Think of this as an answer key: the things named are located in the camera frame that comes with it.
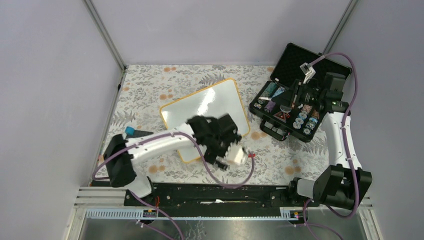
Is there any black poker chip case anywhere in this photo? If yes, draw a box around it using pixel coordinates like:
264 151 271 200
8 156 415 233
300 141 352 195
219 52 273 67
249 43 352 143

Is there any grey blue lego plate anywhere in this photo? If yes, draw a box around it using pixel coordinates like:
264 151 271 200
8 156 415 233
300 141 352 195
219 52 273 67
125 130 153 139

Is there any loose blue lego brick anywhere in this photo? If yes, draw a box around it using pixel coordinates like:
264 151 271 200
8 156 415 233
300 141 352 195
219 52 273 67
124 126 135 136

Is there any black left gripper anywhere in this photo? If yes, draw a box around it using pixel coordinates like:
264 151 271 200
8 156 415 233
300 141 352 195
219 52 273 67
203 131 241 169

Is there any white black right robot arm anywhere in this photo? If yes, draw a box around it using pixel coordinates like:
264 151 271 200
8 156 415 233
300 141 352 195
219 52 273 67
271 72 373 212

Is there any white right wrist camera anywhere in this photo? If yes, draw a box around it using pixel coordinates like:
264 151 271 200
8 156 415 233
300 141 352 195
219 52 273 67
299 62 316 84

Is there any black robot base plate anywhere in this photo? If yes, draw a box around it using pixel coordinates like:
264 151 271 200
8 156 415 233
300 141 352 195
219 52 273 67
142 182 307 216

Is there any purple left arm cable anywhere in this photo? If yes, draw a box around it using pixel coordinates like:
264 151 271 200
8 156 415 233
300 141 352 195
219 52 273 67
91 131 256 240

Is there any aluminium frame rail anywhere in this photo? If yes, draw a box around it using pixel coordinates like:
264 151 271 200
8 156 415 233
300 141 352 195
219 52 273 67
82 0 127 72

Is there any grey slotted cable duct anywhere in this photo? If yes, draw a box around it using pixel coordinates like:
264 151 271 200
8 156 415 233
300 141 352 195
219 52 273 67
85 205 303 221

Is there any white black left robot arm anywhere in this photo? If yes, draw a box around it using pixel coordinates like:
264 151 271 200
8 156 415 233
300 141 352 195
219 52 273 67
103 114 249 206

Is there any yellow framed whiteboard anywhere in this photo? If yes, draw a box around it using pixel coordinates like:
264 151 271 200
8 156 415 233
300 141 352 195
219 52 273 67
155 78 250 163

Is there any white red whiteboard marker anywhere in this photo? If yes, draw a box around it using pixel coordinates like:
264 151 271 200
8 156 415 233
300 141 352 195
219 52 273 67
258 97 272 101

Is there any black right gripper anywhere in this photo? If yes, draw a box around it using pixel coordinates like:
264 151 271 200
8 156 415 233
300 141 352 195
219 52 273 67
271 79 325 109

